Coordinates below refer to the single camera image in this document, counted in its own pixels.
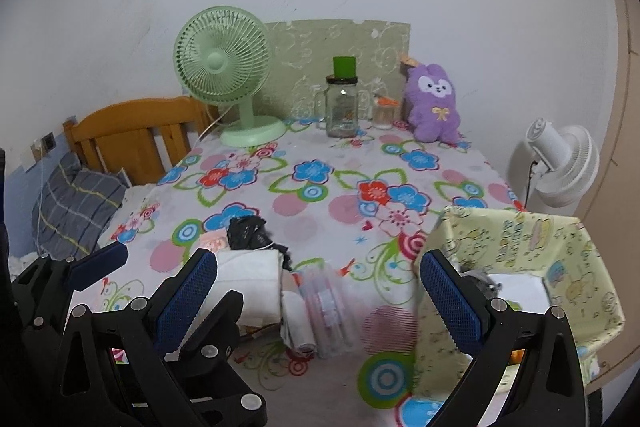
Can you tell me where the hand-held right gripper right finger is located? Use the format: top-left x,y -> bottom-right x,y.
419,249 -> 587,427

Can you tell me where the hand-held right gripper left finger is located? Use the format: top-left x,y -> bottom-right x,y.
57,248 -> 266,427

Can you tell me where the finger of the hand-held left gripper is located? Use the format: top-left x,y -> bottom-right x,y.
62,241 -> 129,292

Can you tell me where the black plastic bag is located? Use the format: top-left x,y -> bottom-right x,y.
226,215 -> 291,273

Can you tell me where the yellow cartoon fabric box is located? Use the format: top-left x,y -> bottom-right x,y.
414,205 -> 626,400

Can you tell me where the grey plaid pillow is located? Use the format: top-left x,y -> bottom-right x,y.
32,152 -> 128,258

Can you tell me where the pink tissue packet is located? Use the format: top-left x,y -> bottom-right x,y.
200,229 -> 232,253

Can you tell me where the white folded towel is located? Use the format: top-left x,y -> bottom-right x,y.
212,249 -> 286,328

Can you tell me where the rolled white cloth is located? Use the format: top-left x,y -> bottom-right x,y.
280,289 -> 317,356

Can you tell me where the wooden bed headboard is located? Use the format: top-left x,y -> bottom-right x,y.
63,96 -> 221,186

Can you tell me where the floral tablecloth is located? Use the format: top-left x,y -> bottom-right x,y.
70,117 -> 531,427

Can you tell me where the purple plush bunny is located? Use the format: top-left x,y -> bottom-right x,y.
402,63 -> 462,145

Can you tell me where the small cotton swab jar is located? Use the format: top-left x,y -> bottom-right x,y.
372,94 -> 401,130

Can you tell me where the glass jar mug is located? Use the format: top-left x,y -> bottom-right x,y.
314,76 -> 362,138

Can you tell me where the green desk fan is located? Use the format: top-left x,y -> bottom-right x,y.
173,6 -> 287,148

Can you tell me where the green plastic cup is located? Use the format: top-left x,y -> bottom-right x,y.
333,55 -> 358,79

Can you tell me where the green patterned board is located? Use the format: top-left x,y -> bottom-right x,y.
263,19 -> 412,122

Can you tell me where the wall socket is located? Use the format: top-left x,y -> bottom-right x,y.
31,132 -> 57,160

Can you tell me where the black fan cable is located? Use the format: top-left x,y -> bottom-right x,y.
525,159 -> 541,208

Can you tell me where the white fan cable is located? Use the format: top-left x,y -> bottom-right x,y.
192,104 -> 226,148

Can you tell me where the white wall fan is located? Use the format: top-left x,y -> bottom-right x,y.
507,118 -> 600,208

